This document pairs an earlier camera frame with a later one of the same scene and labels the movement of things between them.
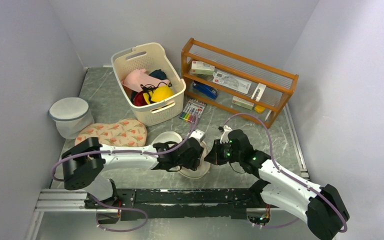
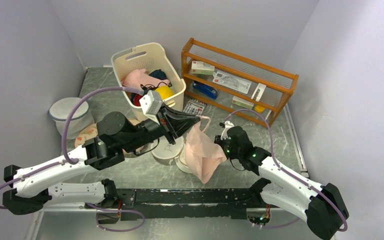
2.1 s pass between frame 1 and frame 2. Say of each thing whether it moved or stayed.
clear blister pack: stayed
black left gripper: moved
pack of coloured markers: stayed
